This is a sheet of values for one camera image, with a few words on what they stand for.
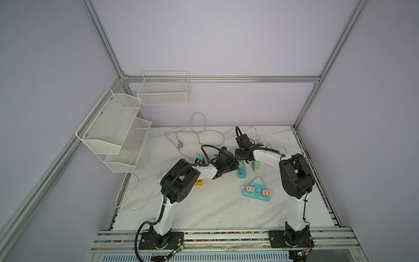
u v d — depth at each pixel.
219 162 0.79
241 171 0.95
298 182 0.53
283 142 1.11
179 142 1.09
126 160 1.03
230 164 0.82
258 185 0.88
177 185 0.54
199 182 0.90
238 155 0.91
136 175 0.94
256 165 0.96
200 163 0.96
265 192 0.81
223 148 0.93
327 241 0.74
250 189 0.82
